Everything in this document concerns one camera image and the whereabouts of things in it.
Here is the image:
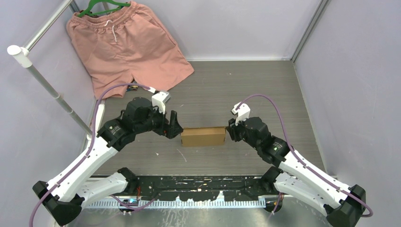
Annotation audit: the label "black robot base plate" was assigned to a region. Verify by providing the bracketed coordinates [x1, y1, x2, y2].
[107, 175, 294, 214]

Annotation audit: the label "small colourful object under shorts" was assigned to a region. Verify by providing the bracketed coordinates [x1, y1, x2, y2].
[126, 81, 139, 92]

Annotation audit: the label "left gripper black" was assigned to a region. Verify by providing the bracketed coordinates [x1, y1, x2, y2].
[135, 102, 183, 139]

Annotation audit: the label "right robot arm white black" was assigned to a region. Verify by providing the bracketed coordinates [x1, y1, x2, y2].
[226, 117, 366, 227]

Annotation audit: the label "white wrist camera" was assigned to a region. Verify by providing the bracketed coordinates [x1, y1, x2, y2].
[231, 102, 251, 125]
[148, 87, 171, 114]

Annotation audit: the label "metal clothes rail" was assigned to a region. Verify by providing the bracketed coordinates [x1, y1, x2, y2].
[0, 0, 94, 137]

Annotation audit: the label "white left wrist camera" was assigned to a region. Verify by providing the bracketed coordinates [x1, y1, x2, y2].
[148, 87, 171, 114]

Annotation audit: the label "slotted aluminium rail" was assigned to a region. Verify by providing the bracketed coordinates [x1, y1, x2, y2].
[87, 198, 266, 209]

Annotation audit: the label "green clothes hanger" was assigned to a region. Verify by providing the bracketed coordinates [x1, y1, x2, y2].
[77, 0, 131, 17]

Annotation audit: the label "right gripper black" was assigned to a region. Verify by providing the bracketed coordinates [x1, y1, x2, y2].
[226, 113, 261, 150]

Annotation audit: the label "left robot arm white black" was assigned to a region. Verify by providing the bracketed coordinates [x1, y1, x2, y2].
[33, 96, 183, 226]

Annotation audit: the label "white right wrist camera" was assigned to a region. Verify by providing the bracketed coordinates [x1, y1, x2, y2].
[231, 102, 251, 125]

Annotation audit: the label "pink shorts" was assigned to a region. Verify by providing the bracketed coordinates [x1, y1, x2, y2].
[66, 1, 194, 99]

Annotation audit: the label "brown cardboard box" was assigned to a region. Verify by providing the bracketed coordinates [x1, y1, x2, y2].
[181, 127, 226, 147]

